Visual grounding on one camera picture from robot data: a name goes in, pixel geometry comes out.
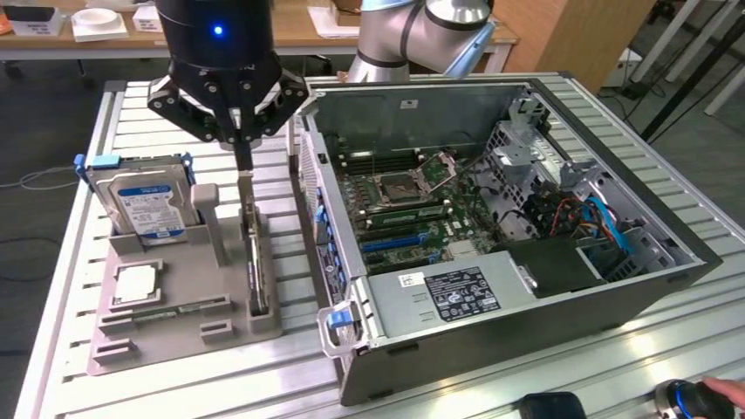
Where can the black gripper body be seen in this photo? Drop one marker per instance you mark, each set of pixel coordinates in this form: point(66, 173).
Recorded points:
point(215, 48)

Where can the graphics card with metal bracket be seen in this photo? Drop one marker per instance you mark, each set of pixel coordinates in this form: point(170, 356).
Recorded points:
point(256, 270)

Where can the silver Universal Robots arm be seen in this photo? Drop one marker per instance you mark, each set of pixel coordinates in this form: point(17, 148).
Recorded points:
point(384, 39)

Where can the person's hand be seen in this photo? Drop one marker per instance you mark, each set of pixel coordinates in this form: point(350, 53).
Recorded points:
point(731, 390)

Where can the small white printed box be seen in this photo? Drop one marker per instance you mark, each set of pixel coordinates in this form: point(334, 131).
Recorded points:
point(147, 19)

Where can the white papers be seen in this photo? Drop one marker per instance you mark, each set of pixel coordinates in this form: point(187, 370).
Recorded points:
point(326, 24)

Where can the white round dish on base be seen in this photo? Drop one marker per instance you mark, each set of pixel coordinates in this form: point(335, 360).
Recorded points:
point(99, 24)

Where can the wooden desk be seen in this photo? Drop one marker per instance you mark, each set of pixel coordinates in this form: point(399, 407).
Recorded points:
point(94, 48)

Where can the brown cardboard box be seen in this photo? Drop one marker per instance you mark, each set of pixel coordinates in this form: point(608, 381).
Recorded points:
point(347, 15)

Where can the hard disk with blue label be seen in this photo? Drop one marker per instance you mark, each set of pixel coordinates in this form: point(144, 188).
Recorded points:
point(146, 209)

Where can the CPU socket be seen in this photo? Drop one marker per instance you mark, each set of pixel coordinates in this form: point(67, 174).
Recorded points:
point(402, 190)

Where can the white box with black top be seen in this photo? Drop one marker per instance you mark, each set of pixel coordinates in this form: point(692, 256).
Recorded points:
point(37, 24)

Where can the green RAM stick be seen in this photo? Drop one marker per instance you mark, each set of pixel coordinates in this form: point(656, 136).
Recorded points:
point(166, 313)
point(407, 214)

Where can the orange box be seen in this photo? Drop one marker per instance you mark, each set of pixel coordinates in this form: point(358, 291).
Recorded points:
point(5, 22)

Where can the long PCIe expansion slot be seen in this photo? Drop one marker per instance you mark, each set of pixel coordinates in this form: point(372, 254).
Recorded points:
point(391, 244)

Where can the grey parts rack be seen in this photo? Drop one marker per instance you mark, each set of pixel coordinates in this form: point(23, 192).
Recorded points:
point(180, 279)

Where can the silver CPU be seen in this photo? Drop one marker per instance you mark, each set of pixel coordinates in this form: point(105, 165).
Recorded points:
point(135, 283)

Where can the green motherboard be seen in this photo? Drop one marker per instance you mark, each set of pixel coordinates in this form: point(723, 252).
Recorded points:
point(454, 227)

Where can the perforated silver disk bay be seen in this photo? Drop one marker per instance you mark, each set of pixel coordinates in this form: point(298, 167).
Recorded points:
point(518, 166)

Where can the grey power supply unit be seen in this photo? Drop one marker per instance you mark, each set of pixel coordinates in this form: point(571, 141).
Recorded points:
point(407, 305)

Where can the wooden cabinet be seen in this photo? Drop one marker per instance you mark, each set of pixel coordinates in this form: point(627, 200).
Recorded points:
point(582, 39)

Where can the open black PC case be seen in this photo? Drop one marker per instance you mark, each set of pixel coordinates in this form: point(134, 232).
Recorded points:
point(524, 349)

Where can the black pole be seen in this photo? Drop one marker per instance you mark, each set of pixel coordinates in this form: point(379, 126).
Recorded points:
point(699, 74)

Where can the black flat device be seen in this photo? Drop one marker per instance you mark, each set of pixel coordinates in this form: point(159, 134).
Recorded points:
point(554, 406)

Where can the blue disk carrier bracket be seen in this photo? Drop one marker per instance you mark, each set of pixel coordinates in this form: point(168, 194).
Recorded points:
point(105, 162)

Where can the white desk frame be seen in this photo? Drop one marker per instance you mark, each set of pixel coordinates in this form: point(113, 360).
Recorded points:
point(664, 39)

